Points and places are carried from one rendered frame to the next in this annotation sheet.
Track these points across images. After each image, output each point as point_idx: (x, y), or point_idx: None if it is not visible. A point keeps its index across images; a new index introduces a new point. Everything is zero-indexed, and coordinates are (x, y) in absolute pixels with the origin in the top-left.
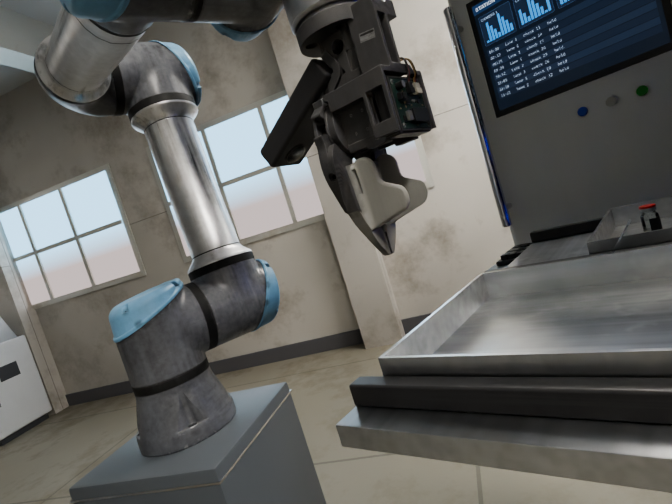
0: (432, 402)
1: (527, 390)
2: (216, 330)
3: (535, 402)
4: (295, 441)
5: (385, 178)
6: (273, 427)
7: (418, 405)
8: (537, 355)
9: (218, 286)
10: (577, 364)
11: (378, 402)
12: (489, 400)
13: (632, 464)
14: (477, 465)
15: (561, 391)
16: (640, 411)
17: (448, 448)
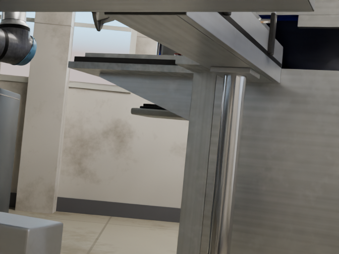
0: (96, 61)
1: (118, 58)
2: (6, 51)
3: (119, 60)
4: (15, 119)
5: None
6: (13, 103)
7: (92, 61)
8: (124, 54)
9: (13, 34)
10: (130, 56)
11: (81, 61)
12: (110, 60)
13: (130, 65)
14: (102, 69)
15: (125, 58)
16: (136, 62)
17: (97, 65)
